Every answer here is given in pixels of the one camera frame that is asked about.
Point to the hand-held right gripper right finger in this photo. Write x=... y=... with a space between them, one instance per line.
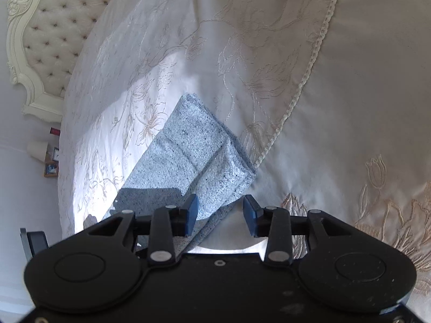
x=250 y=215

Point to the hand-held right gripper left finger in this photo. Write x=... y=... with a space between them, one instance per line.
x=191 y=215

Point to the grey-blue pants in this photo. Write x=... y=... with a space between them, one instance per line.
x=195 y=148

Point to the small white clock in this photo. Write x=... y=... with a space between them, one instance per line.
x=56 y=154

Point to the cream table lamp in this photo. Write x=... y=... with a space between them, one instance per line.
x=36 y=149

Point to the dark red box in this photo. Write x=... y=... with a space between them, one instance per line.
x=55 y=130

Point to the cream embroidered bedspread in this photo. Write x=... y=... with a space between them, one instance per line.
x=286 y=91

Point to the cream tufted headboard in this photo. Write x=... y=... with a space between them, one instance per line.
x=50 y=23

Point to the wooden photo frame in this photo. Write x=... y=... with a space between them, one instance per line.
x=51 y=170

